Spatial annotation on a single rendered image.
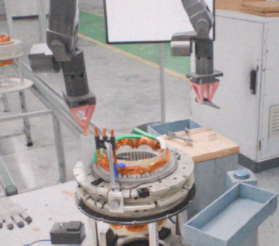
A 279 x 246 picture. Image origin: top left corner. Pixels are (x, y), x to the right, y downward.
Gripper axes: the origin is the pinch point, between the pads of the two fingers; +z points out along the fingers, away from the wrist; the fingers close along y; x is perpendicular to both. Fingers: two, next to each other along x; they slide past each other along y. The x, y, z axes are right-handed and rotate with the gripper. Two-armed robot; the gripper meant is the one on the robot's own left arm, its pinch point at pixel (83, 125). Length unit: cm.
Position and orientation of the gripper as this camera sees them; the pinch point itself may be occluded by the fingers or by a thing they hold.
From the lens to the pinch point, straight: 118.9
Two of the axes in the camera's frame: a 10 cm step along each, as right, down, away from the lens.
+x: 9.1, -2.4, 3.3
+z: 0.7, 8.9, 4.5
